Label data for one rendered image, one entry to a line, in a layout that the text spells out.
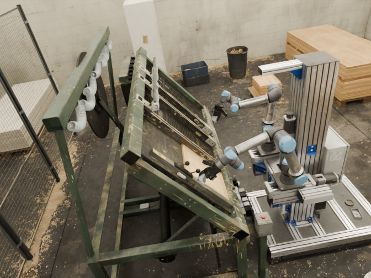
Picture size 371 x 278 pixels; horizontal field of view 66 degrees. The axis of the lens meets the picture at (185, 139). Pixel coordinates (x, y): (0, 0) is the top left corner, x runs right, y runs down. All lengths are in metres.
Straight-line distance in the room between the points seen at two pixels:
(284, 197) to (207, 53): 5.70
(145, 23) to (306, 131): 4.29
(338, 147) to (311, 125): 0.37
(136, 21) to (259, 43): 3.54
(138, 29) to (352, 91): 4.17
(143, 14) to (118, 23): 1.60
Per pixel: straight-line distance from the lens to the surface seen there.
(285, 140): 2.15
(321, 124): 2.66
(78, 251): 3.95
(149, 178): 1.98
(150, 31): 6.14
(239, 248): 2.72
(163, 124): 2.57
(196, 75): 6.90
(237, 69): 7.00
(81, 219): 2.35
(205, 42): 7.79
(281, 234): 3.36
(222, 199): 2.56
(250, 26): 7.99
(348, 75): 5.69
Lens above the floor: 2.91
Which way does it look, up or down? 35 degrees down
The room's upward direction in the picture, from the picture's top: 10 degrees counter-clockwise
